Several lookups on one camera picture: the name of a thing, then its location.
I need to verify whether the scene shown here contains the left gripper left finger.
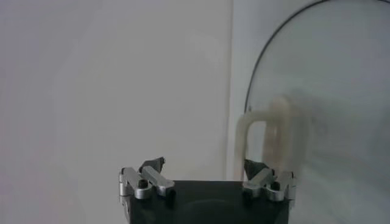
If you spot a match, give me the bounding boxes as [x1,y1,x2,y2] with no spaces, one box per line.
[118,156,177,201]

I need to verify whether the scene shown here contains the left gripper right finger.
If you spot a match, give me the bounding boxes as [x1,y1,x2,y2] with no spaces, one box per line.
[242,158,297,203]

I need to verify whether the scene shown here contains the glass lid with cream handle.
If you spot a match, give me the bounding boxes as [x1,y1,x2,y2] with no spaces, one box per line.
[233,0,390,224]

